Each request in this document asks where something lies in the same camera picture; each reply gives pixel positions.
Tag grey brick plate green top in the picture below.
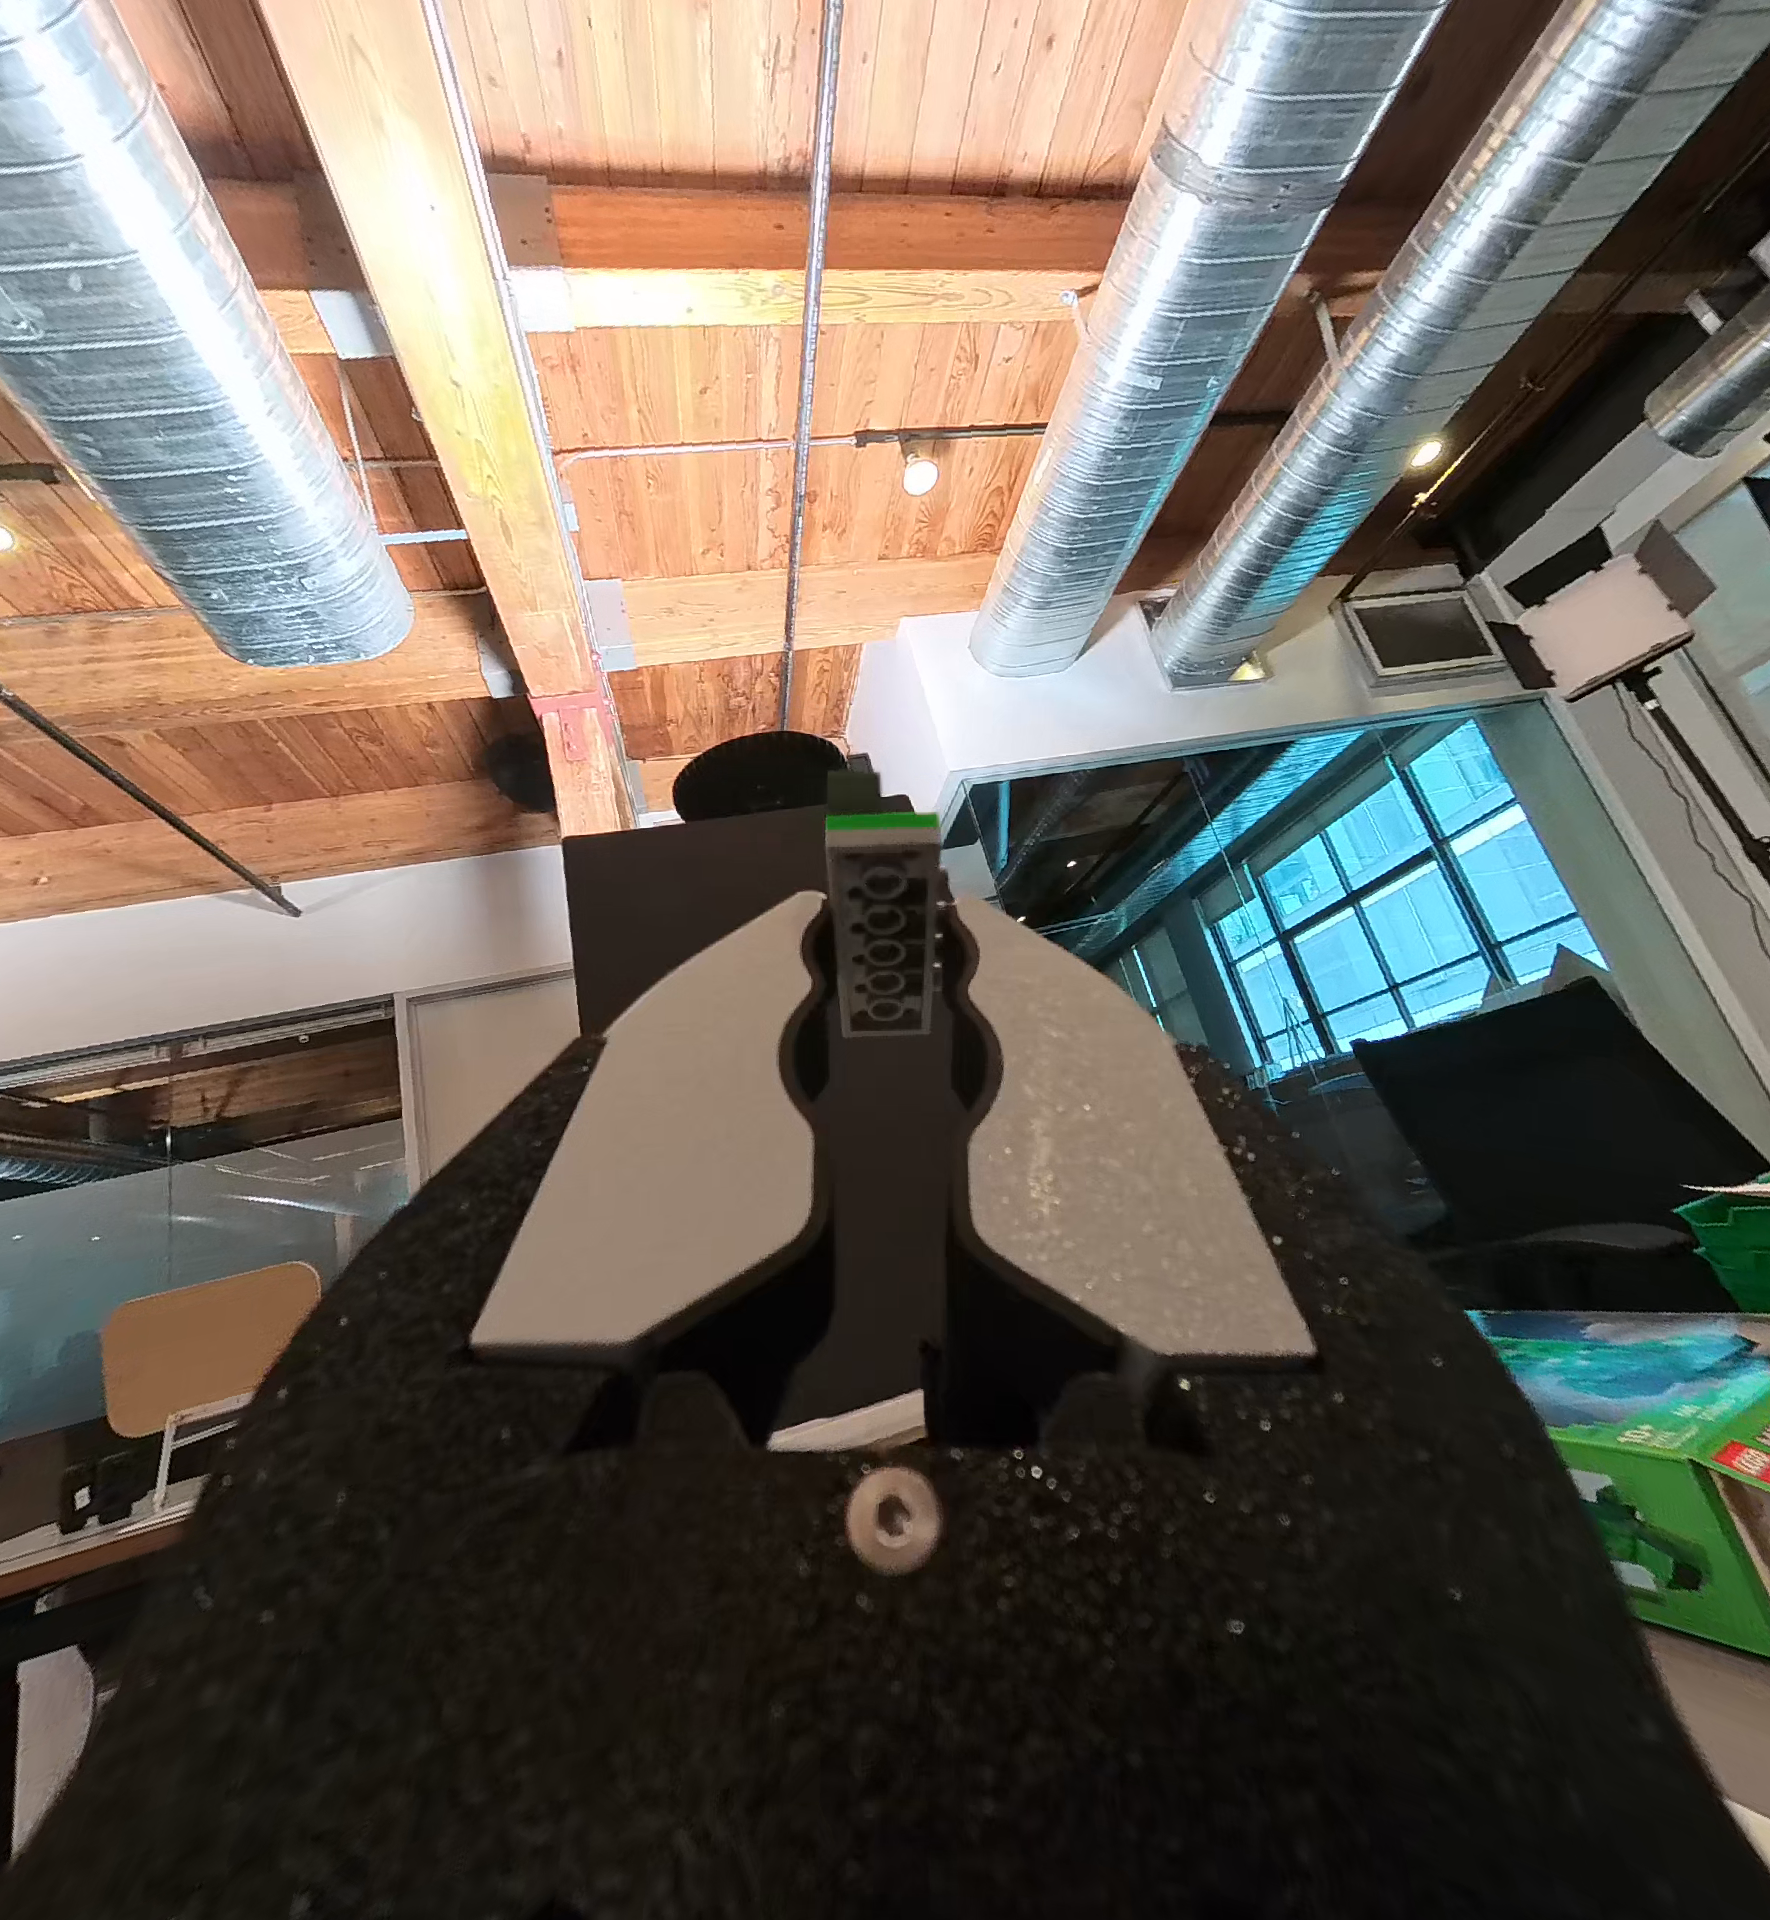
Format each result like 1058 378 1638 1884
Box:
824 771 961 1047

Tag black light stand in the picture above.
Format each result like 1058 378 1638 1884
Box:
1616 671 1770 1059

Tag white wall vent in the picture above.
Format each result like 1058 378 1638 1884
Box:
1341 592 1503 686

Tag silver air duct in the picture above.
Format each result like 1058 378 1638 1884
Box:
969 0 1452 682
1149 0 1770 690
0 0 416 671

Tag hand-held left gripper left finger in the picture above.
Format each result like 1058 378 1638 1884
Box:
470 885 841 1369

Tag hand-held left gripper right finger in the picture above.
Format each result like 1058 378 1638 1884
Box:
949 901 1317 1377

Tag plywood chair with white legs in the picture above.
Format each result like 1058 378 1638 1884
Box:
99 1259 327 1503

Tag wooden office desk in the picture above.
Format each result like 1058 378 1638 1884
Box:
0 1512 207 1910

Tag green brick set box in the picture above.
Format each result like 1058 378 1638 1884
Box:
1469 1309 1770 1663

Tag large paned window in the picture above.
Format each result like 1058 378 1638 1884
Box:
1199 717 1609 1075

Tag black fabric chair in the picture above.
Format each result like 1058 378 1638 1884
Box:
1348 978 1770 1309

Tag grey ceiling pipe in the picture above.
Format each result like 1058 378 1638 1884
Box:
778 0 846 739

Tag studio light panel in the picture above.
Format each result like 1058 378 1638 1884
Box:
1482 520 1722 708

